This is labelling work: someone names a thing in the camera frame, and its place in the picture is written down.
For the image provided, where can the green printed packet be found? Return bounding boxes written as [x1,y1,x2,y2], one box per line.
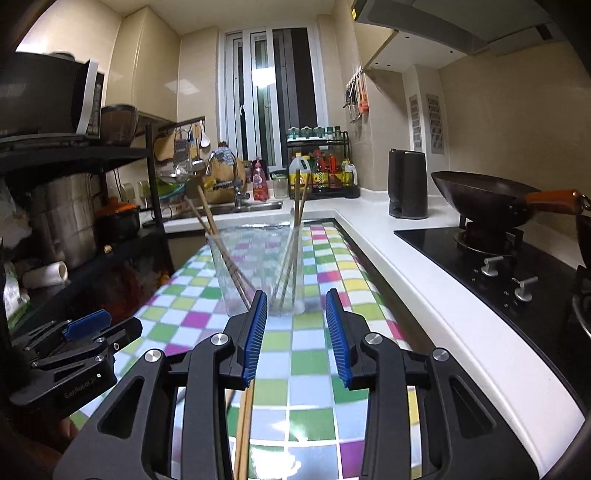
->
[0,261,31,333]

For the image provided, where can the green bowl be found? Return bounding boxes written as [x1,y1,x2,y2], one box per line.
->
[157,178,186,199]

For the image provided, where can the black and white microwave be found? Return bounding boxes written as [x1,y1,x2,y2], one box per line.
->
[0,52,106,139]

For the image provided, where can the wooden chopstick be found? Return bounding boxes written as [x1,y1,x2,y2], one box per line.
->
[240,390,256,480]
[233,392,247,480]

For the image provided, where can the black pot with orange lid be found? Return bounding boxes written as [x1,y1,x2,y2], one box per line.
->
[95,198,141,243]

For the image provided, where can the brown pot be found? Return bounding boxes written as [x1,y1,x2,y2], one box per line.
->
[100,104,139,147]

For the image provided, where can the hanging kitchen tools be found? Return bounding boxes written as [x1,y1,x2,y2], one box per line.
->
[342,66,370,123]

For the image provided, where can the black wok with orange handle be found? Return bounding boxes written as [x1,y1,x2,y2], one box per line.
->
[430,171,591,217]

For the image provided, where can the steel kitchen faucet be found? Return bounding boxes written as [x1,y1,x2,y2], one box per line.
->
[205,150,245,208]

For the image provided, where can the white paper roll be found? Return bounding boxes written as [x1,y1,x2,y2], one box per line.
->
[22,261,69,289]

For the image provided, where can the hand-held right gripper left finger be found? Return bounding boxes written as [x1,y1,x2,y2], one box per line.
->
[53,291,269,480]

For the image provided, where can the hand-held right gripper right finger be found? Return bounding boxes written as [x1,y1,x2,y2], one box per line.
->
[324,288,536,480]

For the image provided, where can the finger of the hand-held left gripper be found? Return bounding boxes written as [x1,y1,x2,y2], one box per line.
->
[30,316,144,370]
[11,309,112,358]

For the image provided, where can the black electric kettle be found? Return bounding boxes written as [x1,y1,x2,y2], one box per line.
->
[388,148,429,219]

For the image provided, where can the checkered tablecloth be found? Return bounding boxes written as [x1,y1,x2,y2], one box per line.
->
[69,220,462,480]

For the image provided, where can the set of wooden chopsticks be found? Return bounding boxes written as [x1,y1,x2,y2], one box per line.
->
[185,170,311,311]

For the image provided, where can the black shelf rack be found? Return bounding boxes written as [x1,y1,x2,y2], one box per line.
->
[0,115,206,333]

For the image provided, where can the red soap bottle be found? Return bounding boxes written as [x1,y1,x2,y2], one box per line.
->
[252,158,269,201]

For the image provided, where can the white plastic jug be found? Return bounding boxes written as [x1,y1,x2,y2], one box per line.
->
[288,156,311,200]

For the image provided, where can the red bag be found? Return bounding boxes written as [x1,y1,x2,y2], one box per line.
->
[104,268,153,319]

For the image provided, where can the black gas stove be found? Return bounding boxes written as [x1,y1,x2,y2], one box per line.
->
[394,225,591,352]

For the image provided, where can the steel sink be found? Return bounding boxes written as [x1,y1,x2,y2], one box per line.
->
[164,199,283,220]

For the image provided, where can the dark pan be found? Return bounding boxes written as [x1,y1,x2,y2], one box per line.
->
[575,212,591,278]

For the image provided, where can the row of sauce bottles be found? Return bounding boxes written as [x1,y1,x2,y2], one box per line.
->
[310,150,361,191]

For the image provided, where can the metal grater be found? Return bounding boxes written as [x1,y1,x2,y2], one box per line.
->
[173,130,194,162]

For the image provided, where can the black spice rack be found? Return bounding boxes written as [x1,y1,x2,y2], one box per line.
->
[286,128,361,200]

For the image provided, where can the row of spice jars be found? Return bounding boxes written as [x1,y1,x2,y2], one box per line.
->
[286,126,342,141]

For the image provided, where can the clear plastic utensil holder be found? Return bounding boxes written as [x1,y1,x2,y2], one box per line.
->
[205,222,306,318]

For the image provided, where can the white-framed window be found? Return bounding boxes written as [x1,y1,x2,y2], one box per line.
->
[219,25,331,169]

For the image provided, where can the large steel stockpot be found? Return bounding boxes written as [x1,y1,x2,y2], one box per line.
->
[28,172,105,271]

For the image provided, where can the white wall vent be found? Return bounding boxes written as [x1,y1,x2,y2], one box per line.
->
[409,95,423,151]
[426,93,445,153]

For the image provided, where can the grey range hood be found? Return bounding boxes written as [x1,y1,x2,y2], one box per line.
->
[351,0,568,56]

